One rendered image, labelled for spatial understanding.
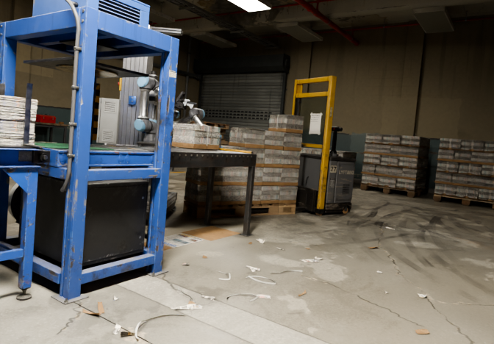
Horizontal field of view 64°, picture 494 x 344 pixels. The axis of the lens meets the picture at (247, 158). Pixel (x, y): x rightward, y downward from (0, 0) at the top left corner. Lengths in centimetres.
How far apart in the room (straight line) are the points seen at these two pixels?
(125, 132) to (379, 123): 778
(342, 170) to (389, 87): 563
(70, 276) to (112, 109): 232
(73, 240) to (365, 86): 961
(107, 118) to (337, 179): 307
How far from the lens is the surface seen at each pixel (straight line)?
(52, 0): 284
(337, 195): 557
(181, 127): 380
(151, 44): 254
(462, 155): 877
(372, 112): 1094
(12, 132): 244
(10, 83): 302
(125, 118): 432
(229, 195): 464
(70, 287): 239
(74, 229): 230
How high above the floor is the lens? 95
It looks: 3 degrees down
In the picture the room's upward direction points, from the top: 5 degrees clockwise
